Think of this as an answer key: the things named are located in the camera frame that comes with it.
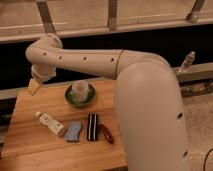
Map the black white striped block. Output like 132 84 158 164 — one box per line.
87 114 98 141

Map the white plastic bottle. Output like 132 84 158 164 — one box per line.
35 112 66 137

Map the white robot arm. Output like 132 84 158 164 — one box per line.
26 33 190 171

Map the right metal railing post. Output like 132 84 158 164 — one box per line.
186 0 205 23

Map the left metal railing post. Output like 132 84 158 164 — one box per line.
36 0 55 33

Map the metal railing post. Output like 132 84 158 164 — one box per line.
36 0 55 33
186 0 205 23
107 0 118 30

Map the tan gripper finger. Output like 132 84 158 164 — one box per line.
28 79 40 95

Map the blue sponge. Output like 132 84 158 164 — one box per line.
65 121 82 142

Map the green bowl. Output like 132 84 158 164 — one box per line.
65 85 96 108

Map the middle metal railing post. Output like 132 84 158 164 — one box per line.
107 0 118 30

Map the clear bottle on ledge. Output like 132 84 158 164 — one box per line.
178 51 195 73

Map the wooden table board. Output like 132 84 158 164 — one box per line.
0 80 127 171

